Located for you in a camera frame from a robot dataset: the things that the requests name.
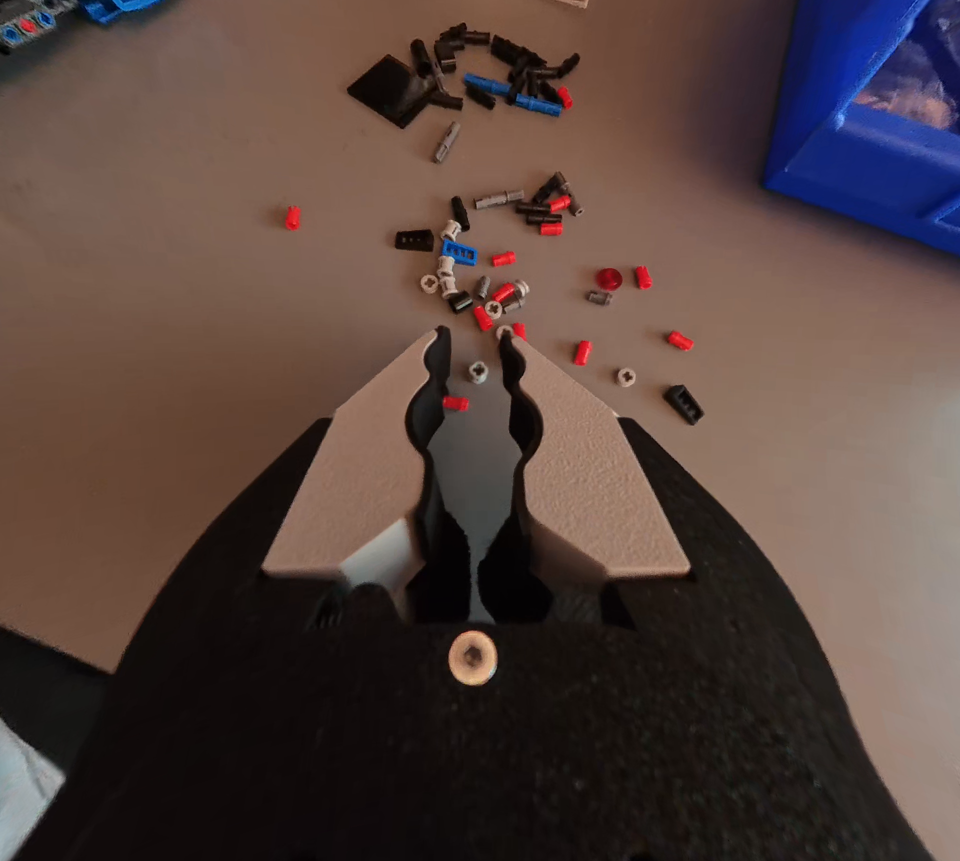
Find black square lego panel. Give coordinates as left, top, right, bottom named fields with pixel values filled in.
left=347, top=54, right=438, bottom=129

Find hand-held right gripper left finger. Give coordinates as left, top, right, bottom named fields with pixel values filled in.
left=261, top=324, right=455, bottom=624

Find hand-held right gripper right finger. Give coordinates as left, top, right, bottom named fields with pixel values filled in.
left=497, top=332, right=693, bottom=596

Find blue storage bin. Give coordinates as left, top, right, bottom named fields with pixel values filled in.
left=763, top=0, right=960, bottom=256

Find scattered small lego pieces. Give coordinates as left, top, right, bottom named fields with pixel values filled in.
left=285, top=21, right=706, bottom=427

